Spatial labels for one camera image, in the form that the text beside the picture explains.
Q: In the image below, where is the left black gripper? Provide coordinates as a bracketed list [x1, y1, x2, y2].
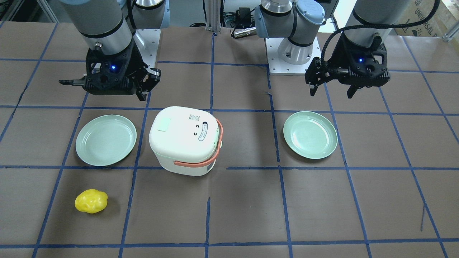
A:
[305, 35, 390, 99]

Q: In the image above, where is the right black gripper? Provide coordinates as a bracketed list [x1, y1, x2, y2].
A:
[59, 40, 162, 101]

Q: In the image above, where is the white rice cooker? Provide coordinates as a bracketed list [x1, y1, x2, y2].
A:
[149, 106, 223, 176]

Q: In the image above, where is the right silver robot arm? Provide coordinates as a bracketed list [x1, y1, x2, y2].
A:
[59, 0, 170, 101]

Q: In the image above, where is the green plate near left arm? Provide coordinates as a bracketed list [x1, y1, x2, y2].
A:
[283, 111, 338, 159]

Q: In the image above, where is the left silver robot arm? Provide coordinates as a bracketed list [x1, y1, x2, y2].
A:
[254, 0, 440, 98]

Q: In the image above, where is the green plate near right arm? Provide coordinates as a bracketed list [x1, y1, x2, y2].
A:
[75, 114, 137, 166]

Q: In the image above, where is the black power adapter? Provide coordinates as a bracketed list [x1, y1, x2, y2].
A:
[236, 7, 251, 24]

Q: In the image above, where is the yellow toy pepper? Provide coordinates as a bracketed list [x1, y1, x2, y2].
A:
[74, 189, 108, 214]

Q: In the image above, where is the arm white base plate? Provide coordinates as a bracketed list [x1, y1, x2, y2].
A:
[265, 38, 320, 76]
[133, 28, 161, 69]

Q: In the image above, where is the aluminium frame post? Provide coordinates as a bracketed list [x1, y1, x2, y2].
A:
[204, 0, 223, 35]

